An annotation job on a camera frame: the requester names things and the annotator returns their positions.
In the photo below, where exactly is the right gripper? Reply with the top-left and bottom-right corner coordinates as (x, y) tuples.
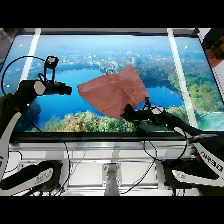
(120, 103), (148, 124)

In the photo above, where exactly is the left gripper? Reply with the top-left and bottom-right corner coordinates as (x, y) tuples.
(52, 82), (73, 96)

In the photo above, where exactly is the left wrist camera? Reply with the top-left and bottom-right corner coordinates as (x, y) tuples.
(43, 55), (60, 83)

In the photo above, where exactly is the silver frame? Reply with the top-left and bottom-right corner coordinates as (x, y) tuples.
(5, 139), (202, 197)

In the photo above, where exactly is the pink garment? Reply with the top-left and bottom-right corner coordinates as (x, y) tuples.
(77, 64), (151, 121)

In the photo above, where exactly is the black cable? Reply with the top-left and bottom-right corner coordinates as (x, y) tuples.
(29, 119), (72, 196)
(119, 132), (159, 196)
(0, 55), (47, 98)

